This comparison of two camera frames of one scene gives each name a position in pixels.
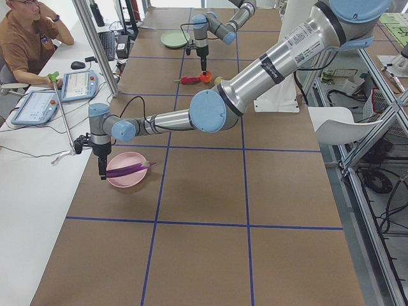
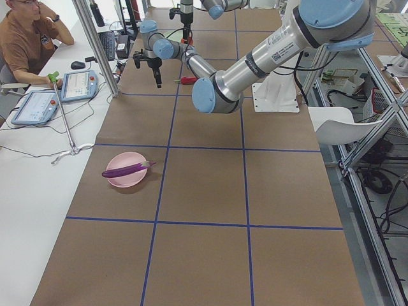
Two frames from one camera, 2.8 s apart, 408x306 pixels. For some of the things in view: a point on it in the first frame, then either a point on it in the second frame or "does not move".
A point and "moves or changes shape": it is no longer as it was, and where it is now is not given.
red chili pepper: [188, 80] does not move
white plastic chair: [335, 125] does not move
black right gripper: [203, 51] -> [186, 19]
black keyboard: [108, 40] does not move
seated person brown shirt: [29, 29] does not move
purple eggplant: [116, 171] does not move
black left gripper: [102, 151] -> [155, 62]
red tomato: [206, 78] moves or changes shape
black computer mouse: [77, 65] does not move
